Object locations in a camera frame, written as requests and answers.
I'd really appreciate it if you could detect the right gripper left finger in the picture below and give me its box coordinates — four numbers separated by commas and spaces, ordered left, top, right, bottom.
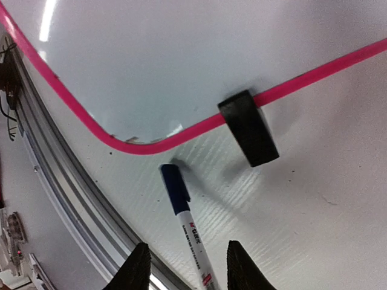
103, 242, 151, 290

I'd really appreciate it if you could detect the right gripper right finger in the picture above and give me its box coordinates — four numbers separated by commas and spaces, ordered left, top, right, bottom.
227, 240, 276, 290

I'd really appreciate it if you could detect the white marker pen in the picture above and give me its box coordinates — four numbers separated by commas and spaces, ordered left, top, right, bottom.
176, 210, 221, 289

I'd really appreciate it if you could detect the dark blue marker cap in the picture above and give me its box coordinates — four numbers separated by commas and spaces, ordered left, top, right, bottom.
160, 164, 190, 215

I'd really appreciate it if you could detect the pink framed whiteboard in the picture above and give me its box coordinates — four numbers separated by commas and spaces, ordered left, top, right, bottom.
1, 1, 386, 155

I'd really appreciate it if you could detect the aluminium front rail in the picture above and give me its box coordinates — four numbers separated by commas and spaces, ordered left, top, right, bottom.
9, 48, 190, 289

